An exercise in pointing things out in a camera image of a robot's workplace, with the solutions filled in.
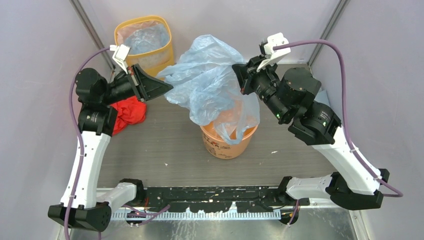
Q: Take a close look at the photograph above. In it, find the light blue trash bag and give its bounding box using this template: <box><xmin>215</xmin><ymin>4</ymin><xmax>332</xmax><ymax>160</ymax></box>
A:
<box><xmin>157</xmin><ymin>34</ymin><xmax>260</xmax><ymax>145</ymax></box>

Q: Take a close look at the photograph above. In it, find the orange round trash bin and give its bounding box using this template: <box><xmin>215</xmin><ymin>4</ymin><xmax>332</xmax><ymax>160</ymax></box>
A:
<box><xmin>199</xmin><ymin>99</ymin><xmax>259</xmax><ymax>161</ymax></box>

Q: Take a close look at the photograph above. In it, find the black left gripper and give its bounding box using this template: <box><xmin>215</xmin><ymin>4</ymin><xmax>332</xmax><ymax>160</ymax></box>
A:
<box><xmin>101</xmin><ymin>63</ymin><xmax>173</xmax><ymax>106</ymax></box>

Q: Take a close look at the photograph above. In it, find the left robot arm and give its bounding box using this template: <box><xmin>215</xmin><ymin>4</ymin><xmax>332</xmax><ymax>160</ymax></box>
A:
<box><xmin>47</xmin><ymin>64</ymin><xmax>173</xmax><ymax>232</ymax></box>

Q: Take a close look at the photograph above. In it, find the right aluminium frame post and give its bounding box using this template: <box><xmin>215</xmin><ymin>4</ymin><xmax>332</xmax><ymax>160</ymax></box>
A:
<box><xmin>307</xmin><ymin>0</ymin><xmax>350</xmax><ymax>67</ymax></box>

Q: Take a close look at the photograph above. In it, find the folded blue bag in corner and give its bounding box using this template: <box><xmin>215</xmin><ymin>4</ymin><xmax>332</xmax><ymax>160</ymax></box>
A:
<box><xmin>314</xmin><ymin>89</ymin><xmax>331</xmax><ymax>107</ymax></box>

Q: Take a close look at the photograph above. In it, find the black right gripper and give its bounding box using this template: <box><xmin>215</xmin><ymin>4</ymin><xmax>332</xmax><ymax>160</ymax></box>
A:
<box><xmin>233</xmin><ymin>53</ymin><xmax>290</xmax><ymax>122</ymax></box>

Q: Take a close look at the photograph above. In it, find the red crumpled trash bag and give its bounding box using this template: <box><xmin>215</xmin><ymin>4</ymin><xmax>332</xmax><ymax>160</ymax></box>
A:
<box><xmin>110</xmin><ymin>96</ymin><xmax>147</xmax><ymax>136</ymax></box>

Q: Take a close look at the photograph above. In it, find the aluminium frame post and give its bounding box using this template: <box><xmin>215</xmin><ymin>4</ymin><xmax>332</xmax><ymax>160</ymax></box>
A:
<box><xmin>307</xmin><ymin>0</ymin><xmax>350</xmax><ymax>67</ymax></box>
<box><xmin>69</xmin><ymin>0</ymin><xmax>106</xmax><ymax>50</ymax></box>

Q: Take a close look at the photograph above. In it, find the slotted white cable duct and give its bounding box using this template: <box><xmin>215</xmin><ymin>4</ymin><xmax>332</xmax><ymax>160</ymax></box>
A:
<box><xmin>110</xmin><ymin>208</ymin><xmax>281</xmax><ymax>222</ymax></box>

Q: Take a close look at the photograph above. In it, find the yellow mesh trash bin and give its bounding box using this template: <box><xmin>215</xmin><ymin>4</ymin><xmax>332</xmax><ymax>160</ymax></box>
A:
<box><xmin>114</xmin><ymin>15</ymin><xmax>175</xmax><ymax>77</ymax></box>

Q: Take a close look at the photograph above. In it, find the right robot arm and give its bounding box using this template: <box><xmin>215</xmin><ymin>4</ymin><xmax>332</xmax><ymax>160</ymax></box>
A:
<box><xmin>232</xmin><ymin>55</ymin><xmax>390</xmax><ymax>211</ymax></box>

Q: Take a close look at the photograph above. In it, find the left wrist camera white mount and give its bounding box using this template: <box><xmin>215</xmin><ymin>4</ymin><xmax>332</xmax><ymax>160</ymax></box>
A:
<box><xmin>109</xmin><ymin>44</ymin><xmax>131</xmax><ymax>74</ymax></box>

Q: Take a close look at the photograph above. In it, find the blue bag inside yellow bin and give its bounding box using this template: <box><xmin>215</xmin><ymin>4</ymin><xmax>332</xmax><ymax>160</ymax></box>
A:
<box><xmin>123</xmin><ymin>23</ymin><xmax>171</xmax><ymax>55</ymax></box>

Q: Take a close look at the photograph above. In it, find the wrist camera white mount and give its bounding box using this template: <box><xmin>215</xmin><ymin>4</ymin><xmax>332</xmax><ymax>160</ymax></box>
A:
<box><xmin>109</xmin><ymin>44</ymin><xmax>131</xmax><ymax>74</ymax></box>
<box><xmin>256</xmin><ymin>32</ymin><xmax>291</xmax><ymax>72</ymax></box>

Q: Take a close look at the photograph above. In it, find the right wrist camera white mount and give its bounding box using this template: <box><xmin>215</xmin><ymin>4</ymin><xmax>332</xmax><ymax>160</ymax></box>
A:
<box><xmin>256</xmin><ymin>32</ymin><xmax>291</xmax><ymax>72</ymax></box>

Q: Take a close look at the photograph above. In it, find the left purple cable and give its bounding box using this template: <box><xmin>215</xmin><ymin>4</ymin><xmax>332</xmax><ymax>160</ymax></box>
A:
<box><xmin>62</xmin><ymin>46</ymin><xmax>171</xmax><ymax>240</ymax></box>

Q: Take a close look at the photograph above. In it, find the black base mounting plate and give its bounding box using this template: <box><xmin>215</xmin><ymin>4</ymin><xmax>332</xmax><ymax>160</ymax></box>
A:
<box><xmin>134</xmin><ymin>186</ymin><xmax>296</xmax><ymax>213</ymax></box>

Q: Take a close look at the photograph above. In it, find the left aluminium frame post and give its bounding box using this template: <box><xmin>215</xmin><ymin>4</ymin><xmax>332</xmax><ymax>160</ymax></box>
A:
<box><xmin>69</xmin><ymin>0</ymin><xmax>106</xmax><ymax>50</ymax></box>

